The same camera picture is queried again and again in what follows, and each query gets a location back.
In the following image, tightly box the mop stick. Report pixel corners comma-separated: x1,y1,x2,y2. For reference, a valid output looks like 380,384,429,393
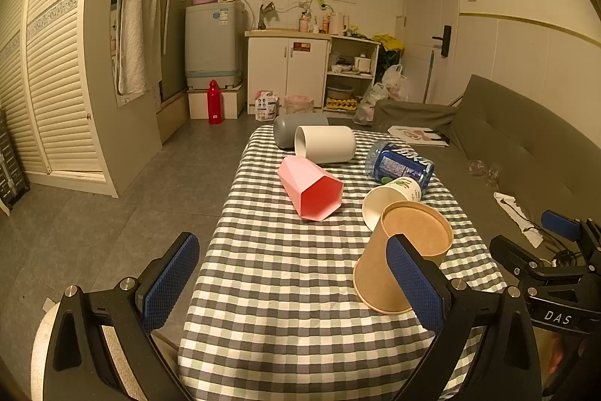
423,51,435,103

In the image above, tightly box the white round stool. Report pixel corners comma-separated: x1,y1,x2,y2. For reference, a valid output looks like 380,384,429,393
30,302,189,401

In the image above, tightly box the pink white kettle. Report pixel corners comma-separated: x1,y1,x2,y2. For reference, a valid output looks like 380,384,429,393
330,12,350,37

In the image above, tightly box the brown paper cup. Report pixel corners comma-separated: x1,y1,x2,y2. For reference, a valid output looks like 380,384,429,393
353,200,454,315

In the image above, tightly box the white plastic bag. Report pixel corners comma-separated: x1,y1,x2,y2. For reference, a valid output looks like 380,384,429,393
353,84,390,124
380,64,409,101

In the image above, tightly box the white paper sleeve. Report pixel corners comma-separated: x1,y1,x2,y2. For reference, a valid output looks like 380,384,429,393
493,192,545,248

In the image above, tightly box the blue grey washing machine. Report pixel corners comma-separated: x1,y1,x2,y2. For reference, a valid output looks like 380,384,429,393
184,2,246,88

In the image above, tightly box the pink waste bin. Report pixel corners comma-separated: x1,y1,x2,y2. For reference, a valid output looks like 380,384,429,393
283,95,314,116

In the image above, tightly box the red bottle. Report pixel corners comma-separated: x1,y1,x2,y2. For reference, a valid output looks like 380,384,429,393
207,80,222,126

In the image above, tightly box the white plastic cup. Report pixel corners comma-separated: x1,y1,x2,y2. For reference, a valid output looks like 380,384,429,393
294,125,356,165

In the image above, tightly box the clear plastic wrap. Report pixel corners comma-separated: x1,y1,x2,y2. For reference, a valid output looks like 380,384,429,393
467,159,503,188

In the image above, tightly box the blue label plastic bottle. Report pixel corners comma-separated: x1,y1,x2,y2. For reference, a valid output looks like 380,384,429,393
365,140,435,196

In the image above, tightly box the black door handle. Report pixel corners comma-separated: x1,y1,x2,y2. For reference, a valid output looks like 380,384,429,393
433,25,452,57

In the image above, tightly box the metal faucet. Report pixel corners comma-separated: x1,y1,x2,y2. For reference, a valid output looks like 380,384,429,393
258,2,277,30

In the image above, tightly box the white open shelf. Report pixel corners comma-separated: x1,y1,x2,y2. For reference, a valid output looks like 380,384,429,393
324,35,381,110

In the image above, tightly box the white towel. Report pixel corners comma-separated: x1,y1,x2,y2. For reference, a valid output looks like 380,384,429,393
113,0,163,94

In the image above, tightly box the pink faceted cup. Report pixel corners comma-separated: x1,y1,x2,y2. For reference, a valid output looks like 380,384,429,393
277,155,344,222

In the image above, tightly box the printed paper sheet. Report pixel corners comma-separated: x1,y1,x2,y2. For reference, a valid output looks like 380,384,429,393
387,126,450,147

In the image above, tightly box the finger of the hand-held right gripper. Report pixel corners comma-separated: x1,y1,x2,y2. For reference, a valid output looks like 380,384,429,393
541,210,601,273
489,236,544,289

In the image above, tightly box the grey sofa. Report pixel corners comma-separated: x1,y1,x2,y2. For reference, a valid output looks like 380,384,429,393
371,74,601,270

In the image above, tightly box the white louvred wardrobe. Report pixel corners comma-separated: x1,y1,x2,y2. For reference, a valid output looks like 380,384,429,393
0,0,165,200

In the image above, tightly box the white sink cabinet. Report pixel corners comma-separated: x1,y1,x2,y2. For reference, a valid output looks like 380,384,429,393
245,30,332,109

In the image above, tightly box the white stand box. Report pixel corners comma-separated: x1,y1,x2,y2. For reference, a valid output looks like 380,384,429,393
188,84,246,120

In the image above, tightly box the black cable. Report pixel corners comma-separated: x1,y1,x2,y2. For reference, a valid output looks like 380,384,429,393
551,248,587,268

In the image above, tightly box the person's right hand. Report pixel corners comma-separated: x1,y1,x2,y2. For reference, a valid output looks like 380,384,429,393
539,330,567,377

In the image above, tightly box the white paper cup green print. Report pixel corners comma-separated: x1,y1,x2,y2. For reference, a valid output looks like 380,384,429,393
361,176,422,233

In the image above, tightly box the yellow bag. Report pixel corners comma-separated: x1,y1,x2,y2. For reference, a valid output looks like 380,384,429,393
373,33,405,53

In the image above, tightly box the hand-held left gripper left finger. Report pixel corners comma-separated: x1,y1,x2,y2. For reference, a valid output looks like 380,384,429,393
44,232,202,401

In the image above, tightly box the white printed packet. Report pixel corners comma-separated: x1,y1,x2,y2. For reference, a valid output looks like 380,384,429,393
255,90,280,121

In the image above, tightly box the grey plastic cup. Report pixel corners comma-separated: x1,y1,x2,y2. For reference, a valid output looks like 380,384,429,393
273,113,329,149

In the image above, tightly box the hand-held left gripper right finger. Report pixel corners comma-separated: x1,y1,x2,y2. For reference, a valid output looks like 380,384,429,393
386,234,544,401

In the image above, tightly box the grey checked tablecloth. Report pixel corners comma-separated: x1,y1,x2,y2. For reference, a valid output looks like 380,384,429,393
176,124,508,401

